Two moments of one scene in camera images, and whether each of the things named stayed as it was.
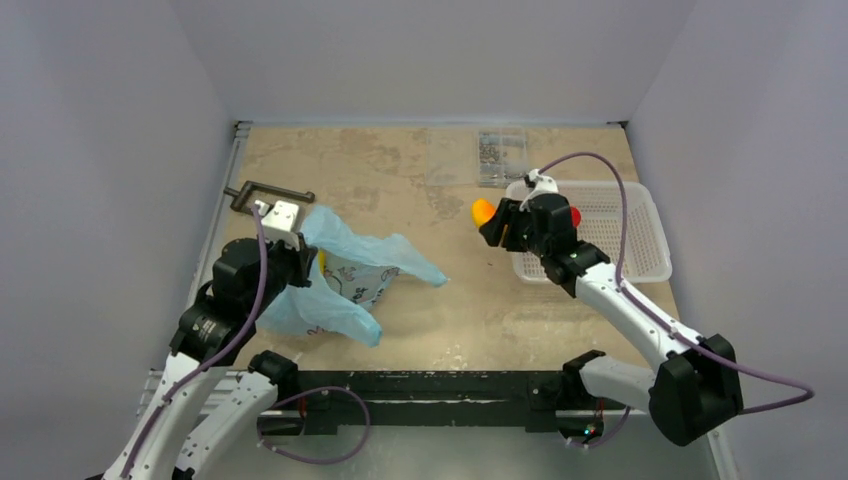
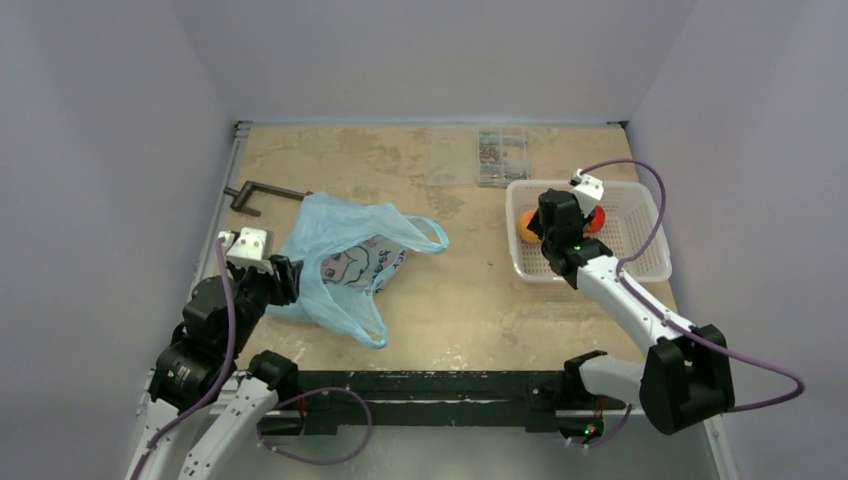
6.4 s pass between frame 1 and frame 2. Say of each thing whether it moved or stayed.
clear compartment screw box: stayed
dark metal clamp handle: stayed
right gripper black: moved
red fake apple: moved
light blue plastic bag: moved
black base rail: stayed
